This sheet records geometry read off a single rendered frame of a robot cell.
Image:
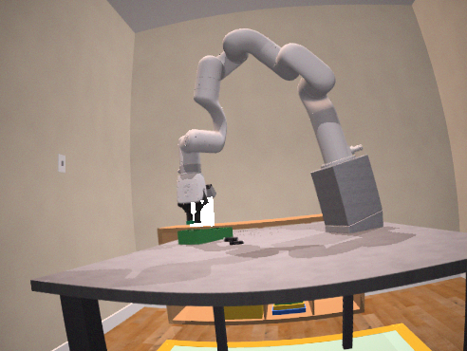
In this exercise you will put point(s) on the green open-top bin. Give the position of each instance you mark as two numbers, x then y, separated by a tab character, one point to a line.
196	237

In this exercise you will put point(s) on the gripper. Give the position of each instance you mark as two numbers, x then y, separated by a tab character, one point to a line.
191	188

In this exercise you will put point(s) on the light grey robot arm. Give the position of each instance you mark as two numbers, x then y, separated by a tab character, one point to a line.
318	79

